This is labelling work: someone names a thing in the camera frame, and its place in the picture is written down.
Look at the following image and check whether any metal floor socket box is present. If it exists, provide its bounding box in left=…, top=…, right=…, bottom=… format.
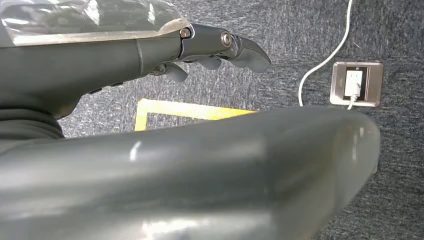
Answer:
left=329, top=61, right=384, bottom=108

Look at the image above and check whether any yellow floor marking tape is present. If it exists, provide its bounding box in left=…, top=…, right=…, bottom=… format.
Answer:
left=133, top=97, right=258, bottom=132

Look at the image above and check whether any white power plug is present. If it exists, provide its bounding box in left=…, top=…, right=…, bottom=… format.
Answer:
left=343, top=69, right=364, bottom=98

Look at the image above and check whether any white power cable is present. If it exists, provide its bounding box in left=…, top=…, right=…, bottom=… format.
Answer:
left=297, top=0, right=361, bottom=111

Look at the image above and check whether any ribbed grey left arm sleeve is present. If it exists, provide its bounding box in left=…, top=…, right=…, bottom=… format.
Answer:
left=0, top=108, right=66, bottom=155

